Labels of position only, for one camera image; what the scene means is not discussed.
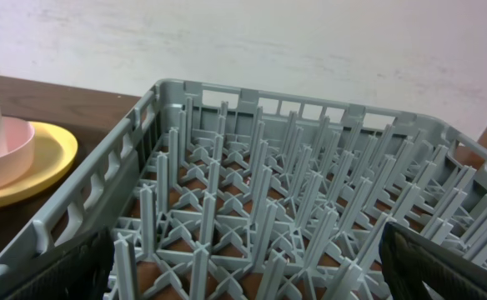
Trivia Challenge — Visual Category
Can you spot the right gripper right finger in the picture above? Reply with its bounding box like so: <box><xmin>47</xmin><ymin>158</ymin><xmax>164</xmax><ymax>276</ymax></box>
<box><xmin>379</xmin><ymin>222</ymin><xmax>487</xmax><ymax>299</ymax></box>

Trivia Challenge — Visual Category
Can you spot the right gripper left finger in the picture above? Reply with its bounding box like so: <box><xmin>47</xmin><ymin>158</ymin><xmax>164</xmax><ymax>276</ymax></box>
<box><xmin>2</xmin><ymin>227</ymin><xmax>114</xmax><ymax>300</ymax></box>

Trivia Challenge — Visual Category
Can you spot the grey plastic dishwasher rack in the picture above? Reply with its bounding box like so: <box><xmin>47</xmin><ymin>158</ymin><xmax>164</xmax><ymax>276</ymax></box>
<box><xmin>0</xmin><ymin>79</ymin><xmax>487</xmax><ymax>299</ymax></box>

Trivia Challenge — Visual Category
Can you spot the dark brown serving tray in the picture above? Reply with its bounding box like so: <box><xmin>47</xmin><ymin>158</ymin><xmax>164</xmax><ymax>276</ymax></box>
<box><xmin>0</xmin><ymin>141</ymin><xmax>94</xmax><ymax>252</ymax></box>

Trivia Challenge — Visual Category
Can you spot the yellow plate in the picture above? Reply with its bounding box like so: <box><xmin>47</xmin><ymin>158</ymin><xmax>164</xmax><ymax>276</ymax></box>
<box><xmin>0</xmin><ymin>122</ymin><xmax>78</xmax><ymax>208</ymax></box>

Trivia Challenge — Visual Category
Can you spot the pink bowl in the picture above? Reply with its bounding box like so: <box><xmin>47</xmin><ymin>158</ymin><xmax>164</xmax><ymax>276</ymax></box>
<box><xmin>0</xmin><ymin>117</ymin><xmax>36</xmax><ymax>187</ymax></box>

